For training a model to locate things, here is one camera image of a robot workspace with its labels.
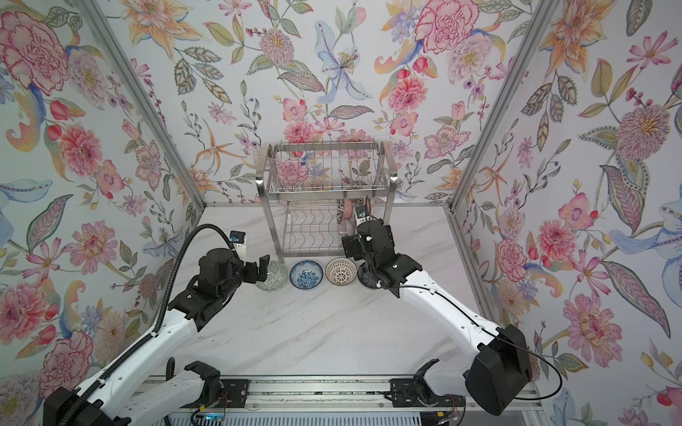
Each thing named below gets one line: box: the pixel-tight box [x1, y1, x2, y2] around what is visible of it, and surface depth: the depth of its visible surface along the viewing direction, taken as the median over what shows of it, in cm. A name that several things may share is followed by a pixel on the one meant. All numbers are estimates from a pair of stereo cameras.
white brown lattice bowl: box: [325, 257, 358, 286], surface depth 100 cm
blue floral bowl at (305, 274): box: [289, 260, 325, 291], surface depth 98 cm
